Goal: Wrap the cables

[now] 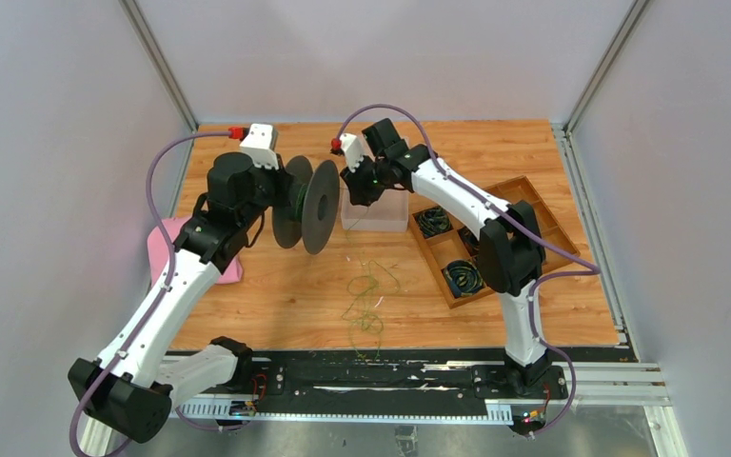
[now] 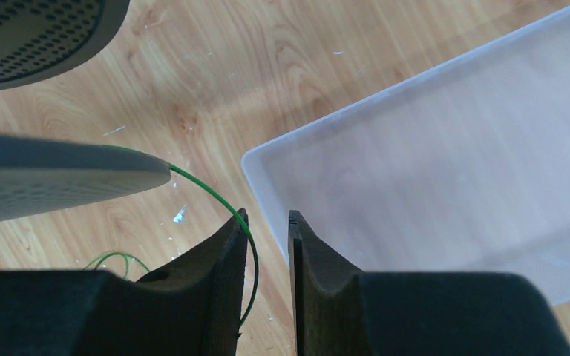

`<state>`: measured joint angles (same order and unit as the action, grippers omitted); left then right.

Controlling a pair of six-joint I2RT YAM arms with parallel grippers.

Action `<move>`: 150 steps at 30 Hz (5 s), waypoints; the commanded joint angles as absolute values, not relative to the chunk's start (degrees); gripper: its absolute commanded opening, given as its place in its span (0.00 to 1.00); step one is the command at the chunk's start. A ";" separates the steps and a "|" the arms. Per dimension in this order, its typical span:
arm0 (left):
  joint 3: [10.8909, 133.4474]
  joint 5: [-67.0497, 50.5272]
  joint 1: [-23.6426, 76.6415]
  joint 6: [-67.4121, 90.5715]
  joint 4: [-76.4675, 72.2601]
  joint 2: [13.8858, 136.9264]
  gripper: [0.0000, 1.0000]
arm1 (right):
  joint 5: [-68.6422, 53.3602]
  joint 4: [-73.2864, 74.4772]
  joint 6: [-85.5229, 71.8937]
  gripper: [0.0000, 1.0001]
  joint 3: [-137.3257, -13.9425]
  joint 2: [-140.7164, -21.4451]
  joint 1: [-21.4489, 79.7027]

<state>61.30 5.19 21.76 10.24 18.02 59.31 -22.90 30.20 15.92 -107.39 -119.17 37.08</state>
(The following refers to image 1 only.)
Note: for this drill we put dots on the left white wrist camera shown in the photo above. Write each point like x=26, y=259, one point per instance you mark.
x=259, y=145

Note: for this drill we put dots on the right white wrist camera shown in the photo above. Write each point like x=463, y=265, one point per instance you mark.
x=351, y=147

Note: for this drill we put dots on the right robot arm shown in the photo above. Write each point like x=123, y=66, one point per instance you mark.
x=510, y=252

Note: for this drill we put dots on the coiled cable blue green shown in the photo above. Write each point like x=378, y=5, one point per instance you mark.
x=432, y=222

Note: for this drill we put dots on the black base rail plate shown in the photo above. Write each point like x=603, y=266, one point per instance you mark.
x=442, y=382

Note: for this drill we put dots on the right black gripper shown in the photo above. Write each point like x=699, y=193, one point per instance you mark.
x=360, y=194

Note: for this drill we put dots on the translucent plastic tray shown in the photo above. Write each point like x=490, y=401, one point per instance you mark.
x=388, y=214

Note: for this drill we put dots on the pink cloth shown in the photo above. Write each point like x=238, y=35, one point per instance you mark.
x=158, y=253

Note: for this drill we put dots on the wooden compartment tray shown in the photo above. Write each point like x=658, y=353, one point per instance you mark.
x=447, y=247

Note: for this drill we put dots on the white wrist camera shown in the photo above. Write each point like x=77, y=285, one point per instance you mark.
x=259, y=145
x=351, y=147

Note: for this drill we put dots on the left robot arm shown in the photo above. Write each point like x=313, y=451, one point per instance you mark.
x=126, y=387

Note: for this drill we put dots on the dark grey perforated spool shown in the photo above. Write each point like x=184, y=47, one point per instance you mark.
x=310, y=207

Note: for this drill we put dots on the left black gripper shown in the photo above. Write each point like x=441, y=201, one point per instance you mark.
x=283, y=181

